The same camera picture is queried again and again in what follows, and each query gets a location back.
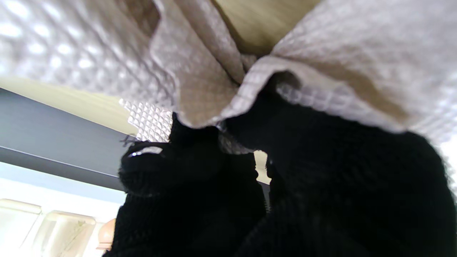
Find grey cleaning cloth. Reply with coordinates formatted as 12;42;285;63
0;0;457;154

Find printed kitchen backdrop banner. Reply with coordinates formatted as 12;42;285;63
0;87;138;257

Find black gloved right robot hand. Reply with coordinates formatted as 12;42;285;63
102;71;457;257

